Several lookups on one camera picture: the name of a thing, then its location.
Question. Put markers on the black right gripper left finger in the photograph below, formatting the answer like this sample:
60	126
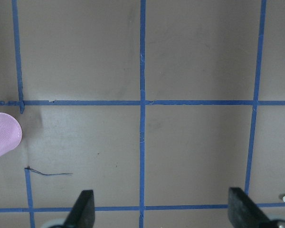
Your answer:
82	214

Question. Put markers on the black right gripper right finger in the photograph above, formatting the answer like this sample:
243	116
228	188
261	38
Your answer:
244	213

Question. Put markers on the pink mesh cup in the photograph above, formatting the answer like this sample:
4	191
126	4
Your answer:
10	133

